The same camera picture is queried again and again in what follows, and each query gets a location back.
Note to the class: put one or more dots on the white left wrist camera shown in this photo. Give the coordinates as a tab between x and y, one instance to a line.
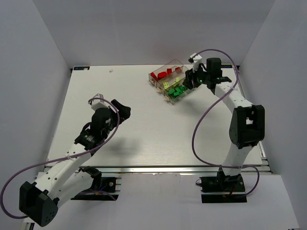
98	102

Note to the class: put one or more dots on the red lego brick stack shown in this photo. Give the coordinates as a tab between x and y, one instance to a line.
154	76

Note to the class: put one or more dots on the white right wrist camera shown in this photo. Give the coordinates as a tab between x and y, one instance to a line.
195	59

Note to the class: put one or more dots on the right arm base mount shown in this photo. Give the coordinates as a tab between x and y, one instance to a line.
213	192

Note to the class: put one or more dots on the red flower toy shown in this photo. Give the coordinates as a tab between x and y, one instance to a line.
162	75

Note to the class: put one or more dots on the green stepped lego brick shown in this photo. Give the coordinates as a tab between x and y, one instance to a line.
178	91

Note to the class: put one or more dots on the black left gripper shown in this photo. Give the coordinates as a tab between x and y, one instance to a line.
115	112

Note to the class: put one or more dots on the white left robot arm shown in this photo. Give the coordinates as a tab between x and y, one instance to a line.
65	180

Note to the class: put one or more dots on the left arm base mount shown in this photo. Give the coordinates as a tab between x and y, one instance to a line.
107	190

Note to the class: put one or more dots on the clear three-compartment organizer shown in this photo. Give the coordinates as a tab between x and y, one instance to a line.
170	78

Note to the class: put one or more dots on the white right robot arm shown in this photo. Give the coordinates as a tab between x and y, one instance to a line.
247	126

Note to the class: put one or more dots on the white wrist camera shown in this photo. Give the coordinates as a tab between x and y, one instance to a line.
98	102
195	59

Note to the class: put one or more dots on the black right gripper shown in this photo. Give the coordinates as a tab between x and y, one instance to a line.
192	81

